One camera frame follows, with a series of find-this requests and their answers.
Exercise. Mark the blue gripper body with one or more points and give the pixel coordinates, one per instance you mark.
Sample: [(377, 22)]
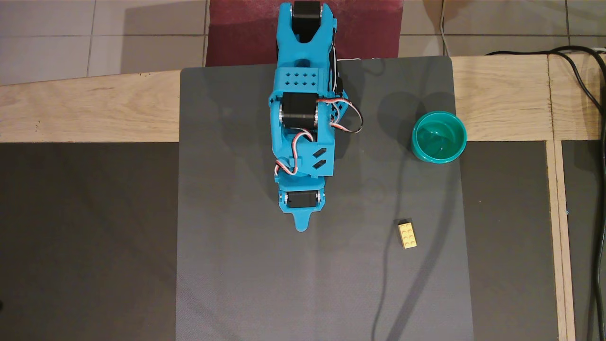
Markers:
[(300, 200)]

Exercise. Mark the grey table mat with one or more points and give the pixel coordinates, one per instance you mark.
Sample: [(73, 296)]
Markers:
[(236, 265)]

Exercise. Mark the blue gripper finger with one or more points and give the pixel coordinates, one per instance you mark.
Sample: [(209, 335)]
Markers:
[(301, 220)]

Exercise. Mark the green plastic cup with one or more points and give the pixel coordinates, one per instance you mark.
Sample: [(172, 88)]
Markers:
[(439, 139)]

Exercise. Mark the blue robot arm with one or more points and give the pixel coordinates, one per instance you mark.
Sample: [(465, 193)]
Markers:
[(289, 47)]

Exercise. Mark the pale yellow lego brick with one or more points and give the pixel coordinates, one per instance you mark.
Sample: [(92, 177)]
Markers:
[(407, 235)]

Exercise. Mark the dark placemat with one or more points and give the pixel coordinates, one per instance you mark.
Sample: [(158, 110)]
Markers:
[(85, 237), (580, 237), (511, 237)]

